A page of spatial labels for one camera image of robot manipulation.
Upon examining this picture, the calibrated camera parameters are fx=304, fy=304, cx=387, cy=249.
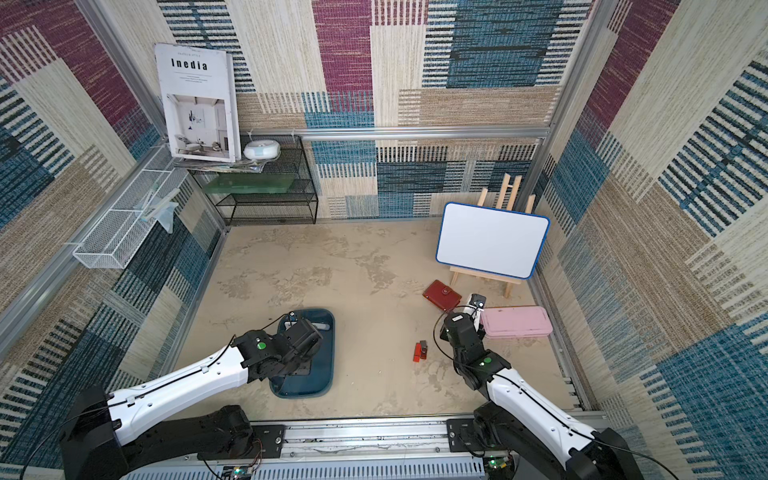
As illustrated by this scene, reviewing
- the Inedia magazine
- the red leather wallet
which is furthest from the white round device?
the red leather wallet

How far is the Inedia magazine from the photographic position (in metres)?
0.76

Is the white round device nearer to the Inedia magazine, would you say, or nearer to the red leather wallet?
the Inedia magazine
